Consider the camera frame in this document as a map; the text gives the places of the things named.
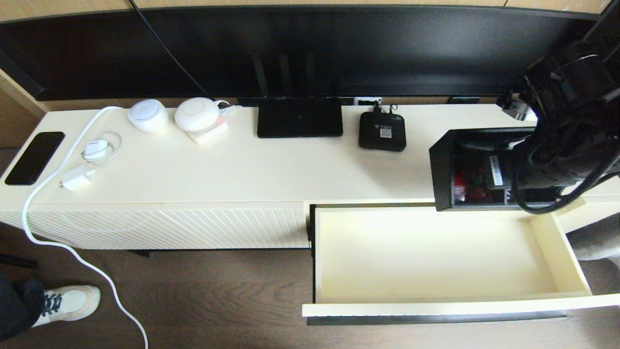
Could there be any black television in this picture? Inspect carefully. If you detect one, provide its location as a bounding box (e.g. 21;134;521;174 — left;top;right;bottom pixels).
0;6;599;103

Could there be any white sneaker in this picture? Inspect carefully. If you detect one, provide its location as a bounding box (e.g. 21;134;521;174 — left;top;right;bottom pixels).
33;285;101;328

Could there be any black set-top box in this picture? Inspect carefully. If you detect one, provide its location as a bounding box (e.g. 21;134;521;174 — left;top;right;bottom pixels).
358;111;406;152

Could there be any dark trouser leg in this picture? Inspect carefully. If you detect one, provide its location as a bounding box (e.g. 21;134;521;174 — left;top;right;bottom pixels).
0;271;47;342

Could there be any black router with antennas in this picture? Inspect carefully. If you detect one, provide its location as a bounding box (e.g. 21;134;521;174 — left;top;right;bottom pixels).
252;53;343;139

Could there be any large white dome device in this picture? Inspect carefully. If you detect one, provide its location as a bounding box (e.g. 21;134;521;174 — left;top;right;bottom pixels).
174;97;221;134

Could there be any white charger adapter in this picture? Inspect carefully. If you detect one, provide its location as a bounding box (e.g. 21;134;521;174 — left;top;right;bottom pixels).
60;165;97;191

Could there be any grey green patterned rug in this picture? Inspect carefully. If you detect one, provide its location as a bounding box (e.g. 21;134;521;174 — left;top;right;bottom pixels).
566;213;620;265

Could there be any white plug with cable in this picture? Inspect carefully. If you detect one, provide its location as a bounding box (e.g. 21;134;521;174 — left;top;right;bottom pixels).
216;100;243;118

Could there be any small white round speaker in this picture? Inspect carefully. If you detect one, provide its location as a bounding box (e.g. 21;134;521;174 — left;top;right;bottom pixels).
127;99;170;134

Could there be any thick white power cable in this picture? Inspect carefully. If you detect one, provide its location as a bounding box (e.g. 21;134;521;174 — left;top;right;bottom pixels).
22;106;149;349

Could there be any black smartphone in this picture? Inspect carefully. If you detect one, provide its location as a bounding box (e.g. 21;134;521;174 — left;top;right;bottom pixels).
5;131;66;186

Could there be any cream fluted cabinet door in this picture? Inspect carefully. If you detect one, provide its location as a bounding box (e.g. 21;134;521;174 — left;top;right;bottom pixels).
162;201;310;249

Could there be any red snack packet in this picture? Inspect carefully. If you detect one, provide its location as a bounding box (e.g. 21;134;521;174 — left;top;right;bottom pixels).
453;167;490;204

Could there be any cream pink flat box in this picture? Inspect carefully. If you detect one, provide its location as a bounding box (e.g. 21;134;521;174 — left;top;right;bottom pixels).
186;119;229;145

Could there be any thin black television cable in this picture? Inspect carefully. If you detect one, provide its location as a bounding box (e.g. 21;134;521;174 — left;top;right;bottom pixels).
128;0;214;100

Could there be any black floor pole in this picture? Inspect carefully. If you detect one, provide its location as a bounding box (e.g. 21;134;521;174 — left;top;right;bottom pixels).
0;252;39;270

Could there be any black compartment organizer box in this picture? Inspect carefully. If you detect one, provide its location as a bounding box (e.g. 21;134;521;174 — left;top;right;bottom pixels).
429;127;562;212

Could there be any white ribbed cabinet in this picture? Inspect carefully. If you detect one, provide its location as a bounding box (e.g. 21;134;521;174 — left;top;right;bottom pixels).
0;103;620;250

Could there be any small white case with cable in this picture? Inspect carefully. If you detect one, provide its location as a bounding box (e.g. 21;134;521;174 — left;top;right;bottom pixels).
81;132;122;163

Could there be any cream fluted drawer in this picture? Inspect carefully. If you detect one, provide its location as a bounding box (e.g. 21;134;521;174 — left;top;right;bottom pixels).
301;201;620;325

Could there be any cream fluted rounded-corner panel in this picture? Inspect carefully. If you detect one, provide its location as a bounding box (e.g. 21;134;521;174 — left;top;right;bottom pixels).
0;201;168;249

